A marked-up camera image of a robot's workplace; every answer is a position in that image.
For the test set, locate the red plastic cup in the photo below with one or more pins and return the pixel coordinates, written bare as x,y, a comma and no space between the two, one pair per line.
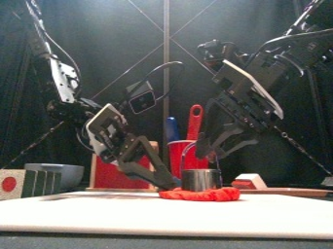
175,159

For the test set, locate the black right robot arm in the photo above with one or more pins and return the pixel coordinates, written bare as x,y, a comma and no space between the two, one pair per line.
304,48

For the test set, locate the red box with wooden frame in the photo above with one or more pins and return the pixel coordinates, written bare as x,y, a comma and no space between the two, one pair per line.
109,178

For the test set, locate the white cutting board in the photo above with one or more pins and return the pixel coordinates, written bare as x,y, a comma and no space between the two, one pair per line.
130,214

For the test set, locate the white and red wedge block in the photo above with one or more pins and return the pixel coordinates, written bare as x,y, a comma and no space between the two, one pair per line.
252,181

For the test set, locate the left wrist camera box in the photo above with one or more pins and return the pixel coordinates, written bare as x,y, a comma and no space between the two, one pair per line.
142,100

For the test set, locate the vertical metal pole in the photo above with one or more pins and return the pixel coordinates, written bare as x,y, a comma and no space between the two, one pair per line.
166,32

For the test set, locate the red crumpled cloth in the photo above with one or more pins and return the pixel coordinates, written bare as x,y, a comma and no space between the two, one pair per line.
203,195

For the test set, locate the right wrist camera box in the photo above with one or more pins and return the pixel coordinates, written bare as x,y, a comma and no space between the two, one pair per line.
214,52

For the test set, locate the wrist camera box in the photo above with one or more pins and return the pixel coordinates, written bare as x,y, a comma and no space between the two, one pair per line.
142,100
214,52

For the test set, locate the white block with red dot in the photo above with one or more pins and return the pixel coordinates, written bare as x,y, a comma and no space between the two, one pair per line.
8,184

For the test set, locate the flat wooden tray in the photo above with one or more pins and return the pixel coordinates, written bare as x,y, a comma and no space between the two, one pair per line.
294,192

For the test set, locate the grey bowl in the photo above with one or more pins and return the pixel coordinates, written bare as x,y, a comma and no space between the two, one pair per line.
70,175

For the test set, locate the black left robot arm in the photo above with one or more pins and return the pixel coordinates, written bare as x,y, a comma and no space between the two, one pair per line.
64,81

